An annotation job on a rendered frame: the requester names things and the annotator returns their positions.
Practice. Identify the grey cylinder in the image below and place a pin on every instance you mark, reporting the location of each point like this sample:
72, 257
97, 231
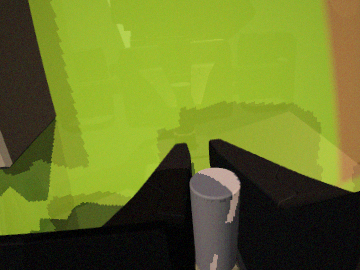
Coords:
215, 195

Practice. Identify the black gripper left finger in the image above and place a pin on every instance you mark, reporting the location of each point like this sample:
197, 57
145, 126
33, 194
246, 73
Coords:
152, 231

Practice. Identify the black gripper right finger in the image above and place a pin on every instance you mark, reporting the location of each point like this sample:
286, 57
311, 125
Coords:
289, 221

